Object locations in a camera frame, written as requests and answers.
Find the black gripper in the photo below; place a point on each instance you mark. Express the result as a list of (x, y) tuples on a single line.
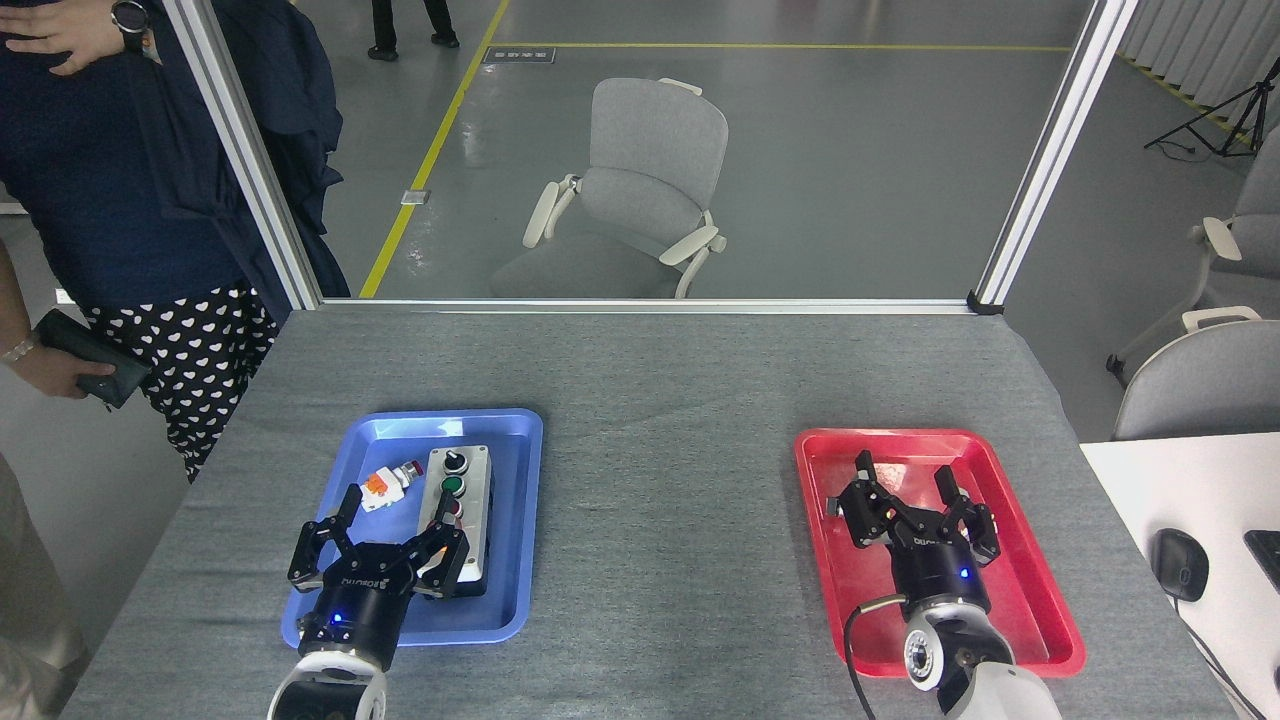
[(360, 605), (940, 575)]

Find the grey three-button control box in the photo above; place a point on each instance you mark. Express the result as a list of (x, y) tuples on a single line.
[(470, 475)]

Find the black wallet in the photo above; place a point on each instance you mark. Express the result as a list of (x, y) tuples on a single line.
[(100, 365)]

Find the person's forearm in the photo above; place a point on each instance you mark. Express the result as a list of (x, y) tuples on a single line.
[(10, 300)]

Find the red push button orange block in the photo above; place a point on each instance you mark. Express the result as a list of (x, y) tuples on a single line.
[(385, 488)]

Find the person's hand with bracelet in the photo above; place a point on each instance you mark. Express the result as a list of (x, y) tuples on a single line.
[(60, 375)]

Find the person's hand with watch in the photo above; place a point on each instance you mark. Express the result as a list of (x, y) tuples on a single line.
[(75, 35)]

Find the red plastic tray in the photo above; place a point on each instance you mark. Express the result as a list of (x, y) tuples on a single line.
[(1030, 600)]

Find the blue plastic tray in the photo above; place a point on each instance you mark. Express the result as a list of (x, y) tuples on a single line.
[(510, 500)]

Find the white desk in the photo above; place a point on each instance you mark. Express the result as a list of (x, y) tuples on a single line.
[(1180, 490)]

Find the black computer mouse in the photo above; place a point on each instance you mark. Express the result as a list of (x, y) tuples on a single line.
[(1180, 565)]

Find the grey felt table cloth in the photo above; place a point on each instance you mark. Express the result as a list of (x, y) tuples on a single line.
[(660, 400)]

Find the black keyboard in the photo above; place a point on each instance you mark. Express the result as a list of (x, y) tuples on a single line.
[(1265, 555)]

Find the silver floor plate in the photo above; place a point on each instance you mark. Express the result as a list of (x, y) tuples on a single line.
[(415, 197)]

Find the grey office chair white armrests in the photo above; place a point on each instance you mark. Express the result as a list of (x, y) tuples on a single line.
[(1250, 250), (650, 180)]

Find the black tripod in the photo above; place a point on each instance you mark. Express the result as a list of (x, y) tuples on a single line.
[(1240, 115)]

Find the black floor label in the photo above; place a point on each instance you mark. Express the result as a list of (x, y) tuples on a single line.
[(518, 55)]

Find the person with mop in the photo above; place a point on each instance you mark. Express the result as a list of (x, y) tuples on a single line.
[(385, 25)]

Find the white pleated curtain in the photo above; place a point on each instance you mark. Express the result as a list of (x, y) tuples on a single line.
[(1200, 40)]

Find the black wrist watch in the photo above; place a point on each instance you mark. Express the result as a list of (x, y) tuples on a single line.
[(130, 20)]

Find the grey chair white frame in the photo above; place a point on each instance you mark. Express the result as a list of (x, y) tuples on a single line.
[(1210, 385)]

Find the silver aluminium rail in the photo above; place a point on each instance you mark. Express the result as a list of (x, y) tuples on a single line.
[(640, 305)]

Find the silver aluminium post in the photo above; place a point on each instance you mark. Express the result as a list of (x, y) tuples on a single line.
[(245, 160), (1055, 150)]

